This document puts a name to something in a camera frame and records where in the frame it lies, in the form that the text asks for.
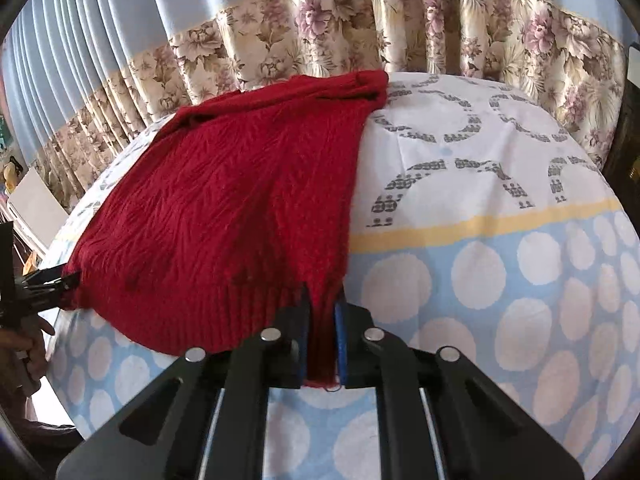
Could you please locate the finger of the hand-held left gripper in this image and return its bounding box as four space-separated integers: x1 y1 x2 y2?
22 269 81 308

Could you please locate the person's left hand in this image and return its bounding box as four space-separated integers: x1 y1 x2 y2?
0 312 56 396

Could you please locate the black and silver water dispenser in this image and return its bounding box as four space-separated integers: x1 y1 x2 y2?
602 45 640 196

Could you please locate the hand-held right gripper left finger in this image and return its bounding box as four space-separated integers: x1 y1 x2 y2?
55 302 313 480

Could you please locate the blue curtain with floral hem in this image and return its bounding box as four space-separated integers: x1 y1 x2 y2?
0 0 640 216

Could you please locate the red knitted sweater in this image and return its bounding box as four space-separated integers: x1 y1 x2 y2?
60 70 390 391

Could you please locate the small yellow object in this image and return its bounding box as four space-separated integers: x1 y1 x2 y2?
2 157 25 193

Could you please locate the white board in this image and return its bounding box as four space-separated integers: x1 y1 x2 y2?
7 166 71 251

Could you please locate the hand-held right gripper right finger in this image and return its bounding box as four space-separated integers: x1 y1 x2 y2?
334 300 586 480

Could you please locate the patterned bed sheet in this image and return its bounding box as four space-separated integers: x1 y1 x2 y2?
37 72 640 480

